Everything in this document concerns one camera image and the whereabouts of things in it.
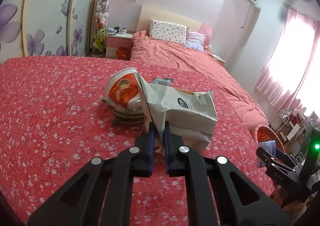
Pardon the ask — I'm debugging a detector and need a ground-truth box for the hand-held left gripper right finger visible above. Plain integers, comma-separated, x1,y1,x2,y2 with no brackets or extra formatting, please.
163,122,292,226

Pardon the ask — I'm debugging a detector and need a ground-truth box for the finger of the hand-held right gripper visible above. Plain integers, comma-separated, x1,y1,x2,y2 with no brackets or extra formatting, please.
256,147,297,174

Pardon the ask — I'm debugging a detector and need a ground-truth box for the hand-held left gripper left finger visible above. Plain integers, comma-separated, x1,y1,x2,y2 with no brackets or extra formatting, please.
27,125,155,226

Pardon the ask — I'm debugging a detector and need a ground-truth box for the white paper bag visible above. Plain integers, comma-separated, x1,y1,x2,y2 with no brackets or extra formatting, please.
135,72,218,152

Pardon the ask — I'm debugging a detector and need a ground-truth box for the orange plastic basket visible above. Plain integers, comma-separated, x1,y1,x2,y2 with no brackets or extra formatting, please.
253,125,288,164

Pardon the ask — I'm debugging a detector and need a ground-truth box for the orange white instant noodle cup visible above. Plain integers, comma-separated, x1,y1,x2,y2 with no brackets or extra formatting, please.
103,67,143,113

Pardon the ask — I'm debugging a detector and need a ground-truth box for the blue grey sock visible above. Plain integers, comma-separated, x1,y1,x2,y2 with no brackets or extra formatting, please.
152,77,174,86

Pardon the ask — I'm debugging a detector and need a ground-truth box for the coral duvet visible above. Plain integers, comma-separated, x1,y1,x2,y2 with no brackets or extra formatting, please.
130,30,269,132

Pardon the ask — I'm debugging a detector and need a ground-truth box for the orange waste bin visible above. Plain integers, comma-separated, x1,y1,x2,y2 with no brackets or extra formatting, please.
115,46,132,61

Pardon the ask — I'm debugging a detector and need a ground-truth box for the red floral blanket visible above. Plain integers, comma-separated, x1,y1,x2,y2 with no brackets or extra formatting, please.
0,56,275,225

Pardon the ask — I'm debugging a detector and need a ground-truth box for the pink curtain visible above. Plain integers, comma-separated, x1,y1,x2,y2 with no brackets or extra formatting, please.
255,6,320,114

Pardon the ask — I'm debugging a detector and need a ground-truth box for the beige bedside table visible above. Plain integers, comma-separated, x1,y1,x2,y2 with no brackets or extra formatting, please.
212,52,227,65

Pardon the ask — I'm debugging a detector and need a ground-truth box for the pink white nightstand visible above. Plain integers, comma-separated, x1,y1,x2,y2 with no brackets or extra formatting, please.
105,33,134,60

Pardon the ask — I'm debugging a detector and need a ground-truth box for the striped pillow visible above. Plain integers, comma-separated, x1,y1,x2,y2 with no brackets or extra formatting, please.
185,29,207,52

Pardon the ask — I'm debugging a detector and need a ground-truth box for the white floral pillow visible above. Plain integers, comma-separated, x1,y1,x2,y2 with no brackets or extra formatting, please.
149,19,189,47

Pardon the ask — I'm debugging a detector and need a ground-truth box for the green plush toy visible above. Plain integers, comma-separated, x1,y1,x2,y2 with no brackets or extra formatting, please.
93,28,107,51

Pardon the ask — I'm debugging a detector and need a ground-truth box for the pink pillow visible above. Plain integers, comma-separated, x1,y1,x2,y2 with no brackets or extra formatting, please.
197,23,214,47

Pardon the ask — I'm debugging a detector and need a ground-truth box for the cream bed headboard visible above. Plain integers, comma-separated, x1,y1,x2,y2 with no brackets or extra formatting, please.
136,4,203,35

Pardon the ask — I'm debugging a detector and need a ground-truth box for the clear tube of plush toys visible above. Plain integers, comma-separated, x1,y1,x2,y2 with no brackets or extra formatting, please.
91,0,114,57

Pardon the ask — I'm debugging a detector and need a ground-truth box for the wardrobe with purple flowers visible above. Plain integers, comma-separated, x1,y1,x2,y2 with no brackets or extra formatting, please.
0,0,106,66

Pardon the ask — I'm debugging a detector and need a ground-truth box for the white wire rack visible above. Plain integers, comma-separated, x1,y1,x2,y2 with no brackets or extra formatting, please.
269,108,320,147

